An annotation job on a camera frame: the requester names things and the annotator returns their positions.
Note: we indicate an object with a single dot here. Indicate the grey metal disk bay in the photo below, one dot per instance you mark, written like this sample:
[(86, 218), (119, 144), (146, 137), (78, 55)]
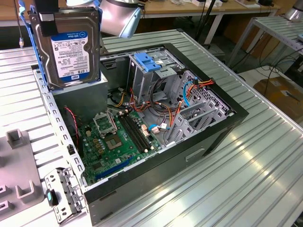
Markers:
[(182, 125)]

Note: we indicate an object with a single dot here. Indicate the grey power supply unit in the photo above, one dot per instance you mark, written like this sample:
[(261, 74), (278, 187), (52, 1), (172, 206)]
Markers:
[(80, 104)]

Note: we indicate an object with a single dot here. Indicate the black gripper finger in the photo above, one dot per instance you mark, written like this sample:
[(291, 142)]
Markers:
[(48, 26)]

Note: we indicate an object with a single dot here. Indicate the large brown cardboard box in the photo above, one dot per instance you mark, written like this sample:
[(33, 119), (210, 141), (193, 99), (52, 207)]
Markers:
[(279, 92)]

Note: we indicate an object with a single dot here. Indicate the black RAM slot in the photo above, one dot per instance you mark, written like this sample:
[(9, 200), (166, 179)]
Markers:
[(141, 132), (130, 132), (137, 132), (134, 132)]

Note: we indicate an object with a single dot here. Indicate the CPU socket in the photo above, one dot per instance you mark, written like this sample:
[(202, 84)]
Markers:
[(113, 142)]

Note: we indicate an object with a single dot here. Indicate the hard disk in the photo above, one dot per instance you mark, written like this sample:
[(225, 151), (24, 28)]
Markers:
[(71, 54)]

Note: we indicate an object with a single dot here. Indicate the blue expansion slot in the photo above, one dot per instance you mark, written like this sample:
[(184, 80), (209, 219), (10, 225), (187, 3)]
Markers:
[(113, 169)]

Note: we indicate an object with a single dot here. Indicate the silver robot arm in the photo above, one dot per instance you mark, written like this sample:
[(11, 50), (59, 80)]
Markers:
[(118, 16)]

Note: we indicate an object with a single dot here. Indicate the green motherboard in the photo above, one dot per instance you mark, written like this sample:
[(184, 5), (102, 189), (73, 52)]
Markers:
[(127, 156)]

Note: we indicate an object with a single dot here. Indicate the blue plastic drive latch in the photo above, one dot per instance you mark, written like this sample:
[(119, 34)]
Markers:
[(146, 62)]

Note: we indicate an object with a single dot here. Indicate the black tripod stand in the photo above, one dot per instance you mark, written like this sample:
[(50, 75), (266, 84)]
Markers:
[(206, 16)]

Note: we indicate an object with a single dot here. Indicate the grey metal drive cage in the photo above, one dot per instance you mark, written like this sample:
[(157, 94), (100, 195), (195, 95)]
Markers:
[(139, 80)]

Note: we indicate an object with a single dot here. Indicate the wooden desk white frame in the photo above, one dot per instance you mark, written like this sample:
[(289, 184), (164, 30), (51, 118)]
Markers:
[(236, 9)]

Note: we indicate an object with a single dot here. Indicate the metal expansion slot bracket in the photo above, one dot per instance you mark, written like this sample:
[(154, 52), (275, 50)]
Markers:
[(68, 189)]

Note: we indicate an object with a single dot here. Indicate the black open PC case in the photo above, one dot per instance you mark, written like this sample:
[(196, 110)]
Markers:
[(165, 179)]

